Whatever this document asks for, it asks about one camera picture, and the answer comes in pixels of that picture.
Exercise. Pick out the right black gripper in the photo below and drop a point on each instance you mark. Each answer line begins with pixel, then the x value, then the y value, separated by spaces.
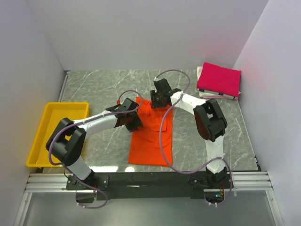
pixel 154 104

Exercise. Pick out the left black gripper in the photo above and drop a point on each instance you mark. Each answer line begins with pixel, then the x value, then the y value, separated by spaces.
pixel 137 123

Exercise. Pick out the orange t shirt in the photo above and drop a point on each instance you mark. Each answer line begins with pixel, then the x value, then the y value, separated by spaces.
pixel 145 147

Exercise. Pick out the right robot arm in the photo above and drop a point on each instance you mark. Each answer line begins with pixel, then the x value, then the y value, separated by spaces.
pixel 210 121

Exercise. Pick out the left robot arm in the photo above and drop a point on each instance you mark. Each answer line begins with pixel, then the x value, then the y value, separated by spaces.
pixel 67 140

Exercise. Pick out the folded white t shirt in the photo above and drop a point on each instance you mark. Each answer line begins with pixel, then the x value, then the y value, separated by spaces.
pixel 209 94

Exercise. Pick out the black base beam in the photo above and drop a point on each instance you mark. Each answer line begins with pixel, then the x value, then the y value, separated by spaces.
pixel 107 186

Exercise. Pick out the folded magenta t shirt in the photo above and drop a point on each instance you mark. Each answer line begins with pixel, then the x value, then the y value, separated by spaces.
pixel 219 81

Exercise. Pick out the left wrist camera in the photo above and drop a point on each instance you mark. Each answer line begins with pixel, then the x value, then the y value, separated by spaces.
pixel 127 105

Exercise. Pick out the aluminium frame rail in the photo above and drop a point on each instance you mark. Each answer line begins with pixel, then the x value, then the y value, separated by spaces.
pixel 56 183

